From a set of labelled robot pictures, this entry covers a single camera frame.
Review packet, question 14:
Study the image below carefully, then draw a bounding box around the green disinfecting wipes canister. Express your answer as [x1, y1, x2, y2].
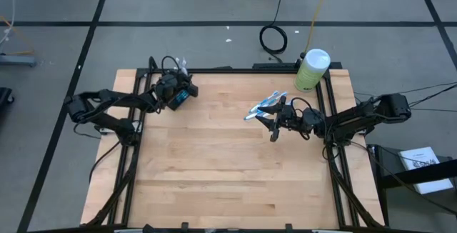
[293, 48, 331, 93]

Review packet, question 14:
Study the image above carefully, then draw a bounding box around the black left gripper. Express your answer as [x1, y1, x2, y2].
[156, 74, 199, 111]

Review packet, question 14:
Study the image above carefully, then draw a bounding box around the grey metal floor base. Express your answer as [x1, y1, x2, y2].
[0, 53, 39, 68]

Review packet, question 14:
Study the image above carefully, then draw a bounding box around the black hanging cable with coil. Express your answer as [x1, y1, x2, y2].
[258, 0, 288, 64]

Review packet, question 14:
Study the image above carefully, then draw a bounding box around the yellow hanging cable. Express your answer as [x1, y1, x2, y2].
[304, 0, 333, 54]

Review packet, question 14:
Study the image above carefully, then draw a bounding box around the black side stand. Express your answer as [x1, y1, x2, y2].
[366, 143, 457, 233]

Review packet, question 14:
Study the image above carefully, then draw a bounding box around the white printed booklet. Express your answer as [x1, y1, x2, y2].
[397, 146, 454, 195]

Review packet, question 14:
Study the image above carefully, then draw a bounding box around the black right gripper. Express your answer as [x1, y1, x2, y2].
[256, 96, 304, 142]

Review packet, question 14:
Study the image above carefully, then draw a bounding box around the black floor cable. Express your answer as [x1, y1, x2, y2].
[355, 81, 457, 98]
[408, 84, 457, 107]
[88, 141, 121, 184]

